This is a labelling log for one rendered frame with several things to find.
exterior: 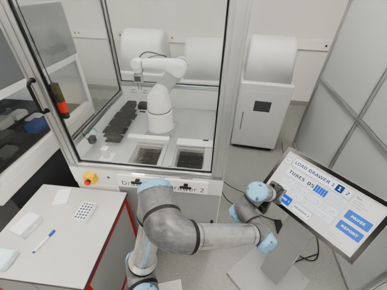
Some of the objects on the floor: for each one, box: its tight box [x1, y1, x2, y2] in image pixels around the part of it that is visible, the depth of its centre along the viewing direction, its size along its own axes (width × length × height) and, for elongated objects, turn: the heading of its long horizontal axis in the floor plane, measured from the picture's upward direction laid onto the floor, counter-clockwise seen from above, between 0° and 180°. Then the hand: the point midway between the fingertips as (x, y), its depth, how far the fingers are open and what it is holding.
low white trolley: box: [0, 184, 137, 290], centre depth 147 cm, size 58×62×76 cm
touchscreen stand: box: [226, 215, 314, 290], centre depth 140 cm, size 50×45×102 cm
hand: (277, 198), depth 108 cm, fingers closed
